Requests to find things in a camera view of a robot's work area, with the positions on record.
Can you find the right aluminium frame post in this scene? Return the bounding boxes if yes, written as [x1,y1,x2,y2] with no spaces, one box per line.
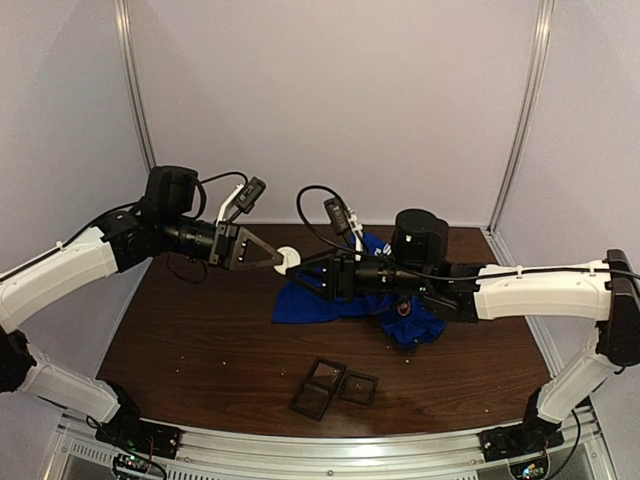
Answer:
[487,0,556,236]

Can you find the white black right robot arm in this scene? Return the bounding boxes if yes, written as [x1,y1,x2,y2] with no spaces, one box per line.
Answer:
[282,209,639,430]

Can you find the black display box right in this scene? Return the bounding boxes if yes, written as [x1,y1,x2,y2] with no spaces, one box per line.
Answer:
[338,370,379,407]

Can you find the black left camera cable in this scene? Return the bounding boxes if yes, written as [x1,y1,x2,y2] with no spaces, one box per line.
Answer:
[164,172,251,284]

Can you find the black display box lower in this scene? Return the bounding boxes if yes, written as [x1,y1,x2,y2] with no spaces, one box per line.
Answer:
[289,380,334,421]

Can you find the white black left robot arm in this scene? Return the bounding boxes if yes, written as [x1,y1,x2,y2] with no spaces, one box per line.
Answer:
[1,166,283,425]

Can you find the black right camera cable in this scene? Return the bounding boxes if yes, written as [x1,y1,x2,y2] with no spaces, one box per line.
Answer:
[295,185,491,284]

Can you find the black display box upper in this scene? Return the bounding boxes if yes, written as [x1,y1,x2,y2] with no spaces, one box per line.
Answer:
[303,357,347,390]

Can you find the aluminium frame post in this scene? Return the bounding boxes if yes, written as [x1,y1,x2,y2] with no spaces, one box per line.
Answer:
[487,0,556,236]
[113,0,156,172]

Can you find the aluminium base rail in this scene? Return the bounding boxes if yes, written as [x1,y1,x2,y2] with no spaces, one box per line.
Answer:
[39,406,619,479]

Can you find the blue printed t-shirt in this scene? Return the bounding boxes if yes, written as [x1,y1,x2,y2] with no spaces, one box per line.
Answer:
[270,229,447,351]

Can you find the black display box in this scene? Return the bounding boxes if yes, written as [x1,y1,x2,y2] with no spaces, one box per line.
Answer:
[338,370,379,407]
[303,357,347,390]
[289,380,334,421]

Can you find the black camera cable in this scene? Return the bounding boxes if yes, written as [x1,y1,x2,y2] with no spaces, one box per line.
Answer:
[295,185,491,284]
[164,172,251,284]

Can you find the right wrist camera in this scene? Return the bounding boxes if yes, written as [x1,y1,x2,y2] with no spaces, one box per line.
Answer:
[323,197,365,252]

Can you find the small round badge brooch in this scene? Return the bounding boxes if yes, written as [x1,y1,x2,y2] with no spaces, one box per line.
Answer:
[274,246,301,275]

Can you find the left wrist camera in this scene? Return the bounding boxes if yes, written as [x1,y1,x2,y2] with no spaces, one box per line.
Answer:
[216,177,267,223]

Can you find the left aluminium frame post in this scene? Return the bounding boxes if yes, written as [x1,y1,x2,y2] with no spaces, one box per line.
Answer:
[113,0,156,172]

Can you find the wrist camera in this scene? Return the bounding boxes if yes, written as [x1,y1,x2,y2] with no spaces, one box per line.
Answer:
[323,197,365,252]
[216,177,267,223]

